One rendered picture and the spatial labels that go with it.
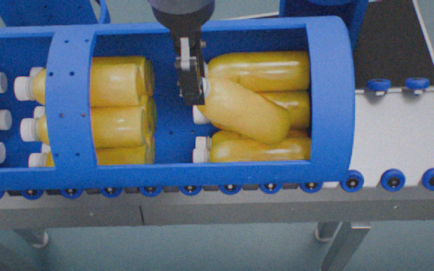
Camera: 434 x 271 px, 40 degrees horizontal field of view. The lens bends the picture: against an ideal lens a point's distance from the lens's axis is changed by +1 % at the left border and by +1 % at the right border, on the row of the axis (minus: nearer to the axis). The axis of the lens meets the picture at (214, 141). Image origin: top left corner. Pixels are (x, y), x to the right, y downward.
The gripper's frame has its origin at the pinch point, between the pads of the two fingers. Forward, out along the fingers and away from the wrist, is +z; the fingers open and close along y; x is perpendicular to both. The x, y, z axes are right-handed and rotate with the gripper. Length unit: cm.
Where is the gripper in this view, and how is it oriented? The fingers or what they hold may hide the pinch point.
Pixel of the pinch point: (194, 78)
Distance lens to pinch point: 86.2
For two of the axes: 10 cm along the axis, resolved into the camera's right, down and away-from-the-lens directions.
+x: -10.0, 0.2, 0.3
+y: -0.1, -9.1, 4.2
